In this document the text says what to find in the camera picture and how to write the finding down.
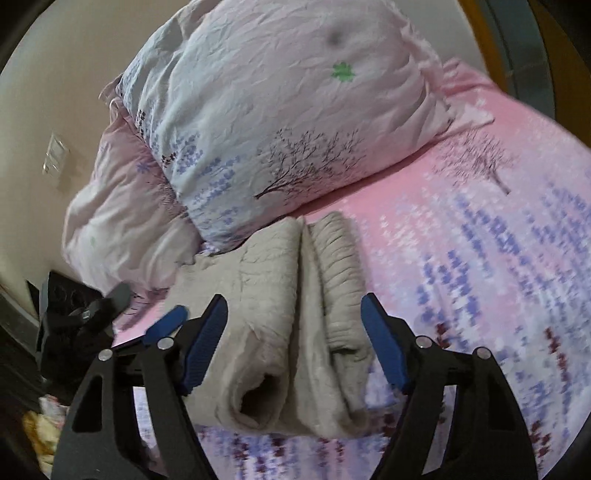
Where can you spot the pale pink floral pillow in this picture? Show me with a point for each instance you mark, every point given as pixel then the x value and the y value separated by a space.
pixel 120 221

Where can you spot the tree print pink pillow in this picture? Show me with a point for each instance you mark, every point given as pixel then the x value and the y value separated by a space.
pixel 286 115

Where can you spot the white wall switch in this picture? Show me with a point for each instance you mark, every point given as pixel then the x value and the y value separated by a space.
pixel 56 154

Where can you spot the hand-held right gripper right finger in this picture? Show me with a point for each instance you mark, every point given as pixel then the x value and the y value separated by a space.
pixel 383 344

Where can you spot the yellow cloth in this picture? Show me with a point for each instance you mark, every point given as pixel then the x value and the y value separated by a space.
pixel 41 434

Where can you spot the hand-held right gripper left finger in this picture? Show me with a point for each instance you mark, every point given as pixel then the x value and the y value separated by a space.
pixel 205 341

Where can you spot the pink floral bed sheet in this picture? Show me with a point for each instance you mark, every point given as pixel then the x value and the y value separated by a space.
pixel 461 240

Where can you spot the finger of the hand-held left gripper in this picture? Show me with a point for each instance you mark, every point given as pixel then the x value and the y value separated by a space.
pixel 168 321
pixel 115 295

